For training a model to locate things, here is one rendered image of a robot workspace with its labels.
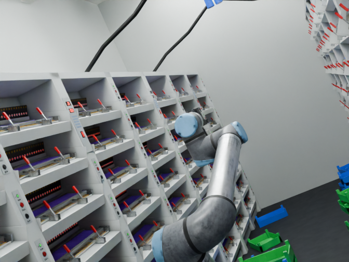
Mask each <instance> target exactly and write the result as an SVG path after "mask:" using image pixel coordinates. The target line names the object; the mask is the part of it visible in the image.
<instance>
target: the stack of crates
mask: <svg viewBox="0 0 349 262"><path fill-rule="evenodd" d="M285 244H286V245H284V246H281V247H279V248H276V249H273V250H271V251H268V252H265V253H263V254H260V255H257V256H254V257H252V258H249V259H246V260H243V258H242V257H239V258H238V260H239V262H283V259H285V258H286V259H287V262H298V260H297V258H296V256H295V254H294V252H293V249H292V247H291V245H290V243H289V241H288V240H285Z"/></svg>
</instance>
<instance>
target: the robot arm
mask: <svg viewBox="0 0 349 262"><path fill-rule="evenodd" d="M201 112H202V111H201V109H200V107H199V108H196V109H193V110H191V111H189V112H187V113H183V114H181V115H180V116H179V117H178V118H177V119H176V121H175V124H174V128H175V130H176V132H177V134H178V135H179V136H181V137H182V139H183V141H184V143H185V145H186V147H187V149H188V151H189V153H190V155H191V157H192V158H193V161H194V162H195V164H196V166H198V167H203V166H206V165H208V164H210V163H213V162H214V163H213V168H212V172H211V177H210V182H209V186H208V191H207V195H206V197H205V198H204V199H202V201H201V202H200V204H199V207H198V209H197V210H196V211H195V212H194V213H193V214H191V215H190V216H188V217H186V218H183V219H181V220H179V221H176V222H174V223H173V224H170V225H168V226H164V227H163V228H162V229H160V230H158V231H156V232H155V233H154V235H153V237H152V251H153V255H154V258H155V260H156V262H216V261H215V260H214V259H213V258H212V257H211V256H210V254H209V253H208V251H209V250H211V249H213V248H214V247H215V246H217V245H218V244H219V243H220V242H221V241H222V240H223V239H224V238H225V237H226V236H227V234H228V233H229V232H230V230H231V229H232V227H233V225H234V223H235V220H236V214H237V209H236V206H235V204H234V202H233V199H234V192H235V185H236V177H237V170H238V162H239V155H240V149H241V145H242V144H244V143H246V142H247V141H248V137H247V134H246V132H245V130H244V128H243V127H242V125H241V124H240V123H239V122H237V121H236V122H233V123H230V124H229V125H227V126H225V127H223V128H222V129H220V130H218V131H216V132H214V133H212V134H210V135H208V134H207V133H206V131H205V129H204V128H203V126H204V125H206V124H207V123H209V122H210V121H209V119H204V117H203V115H202V113H201Z"/></svg>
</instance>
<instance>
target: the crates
mask: <svg viewBox="0 0 349 262"><path fill-rule="evenodd" d="M337 169H338V171H339V172H338V175H339V178H340V181H341V183H342V184H341V183H339V186H340V188H341V190H342V191H341V192H340V191H339V189H337V190H336V192H337V195H338V197H339V200H338V203H339V205H340V207H341V210H342V211H344V212H345V213H347V214H348V215H349V163H348V164H346V165H344V166H342V167H339V166H337ZM341 201H343V202H341ZM286 216H288V213H287V211H286V209H285V208H284V207H283V205H281V208H279V209H277V210H275V211H272V212H270V213H268V214H266V215H263V216H261V217H259V218H258V217H257V216H255V218H256V220H257V223H258V225H259V227H260V228H261V227H264V226H266V225H268V224H270V223H273V222H275V221H277V220H279V219H282V218H284V217H286ZM345 224H346V227H347V229H348V231H349V223H348V221H345ZM247 241H248V243H249V245H250V247H251V248H253V249H255V250H257V251H259V252H264V251H266V250H268V249H269V248H271V247H273V246H275V245H277V244H279V243H281V242H282V239H281V237H280V235H279V233H276V234H274V233H271V232H268V230H267V229H265V233H264V234H262V235H260V236H258V237H256V238H254V239H252V240H250V239H249V238H248V239H247Z"/></svg>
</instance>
